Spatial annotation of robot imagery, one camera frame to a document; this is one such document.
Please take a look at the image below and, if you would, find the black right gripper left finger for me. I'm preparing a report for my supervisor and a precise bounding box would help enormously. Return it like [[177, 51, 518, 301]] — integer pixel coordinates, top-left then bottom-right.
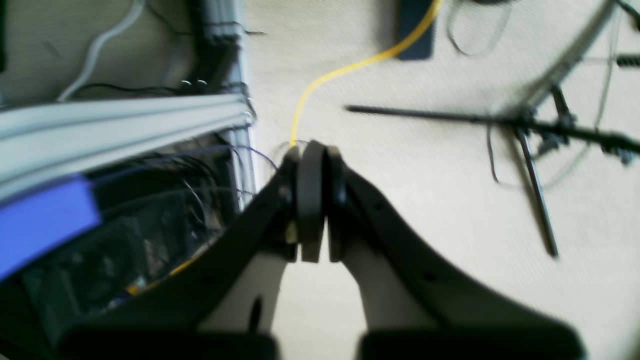
[[60, 146, 300, 360]]

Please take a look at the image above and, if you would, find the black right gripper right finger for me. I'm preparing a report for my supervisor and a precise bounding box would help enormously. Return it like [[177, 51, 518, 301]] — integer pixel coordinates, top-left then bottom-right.
[[326, 146, 586, 360]]

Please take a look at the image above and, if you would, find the blue panel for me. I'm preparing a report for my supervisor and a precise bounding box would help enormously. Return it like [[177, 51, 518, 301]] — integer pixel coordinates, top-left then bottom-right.
[[0, 174, 102, 280]]

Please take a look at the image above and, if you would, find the black tripod stand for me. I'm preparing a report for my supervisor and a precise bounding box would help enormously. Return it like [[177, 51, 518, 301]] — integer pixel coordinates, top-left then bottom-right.
[[346, 0, 640, 259]]

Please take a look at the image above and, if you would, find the aluminium frame rail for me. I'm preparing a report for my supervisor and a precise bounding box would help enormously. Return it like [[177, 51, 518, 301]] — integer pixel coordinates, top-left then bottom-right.
[[0, 94, 250, 200]]

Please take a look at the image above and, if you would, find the white cable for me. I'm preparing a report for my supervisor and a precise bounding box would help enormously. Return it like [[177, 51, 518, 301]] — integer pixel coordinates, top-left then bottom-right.
[[56, 0, 147, 103]]

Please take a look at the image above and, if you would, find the yellow cable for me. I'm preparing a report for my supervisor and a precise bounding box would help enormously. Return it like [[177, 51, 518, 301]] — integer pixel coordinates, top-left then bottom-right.
[[289, 0, 444, 148]]

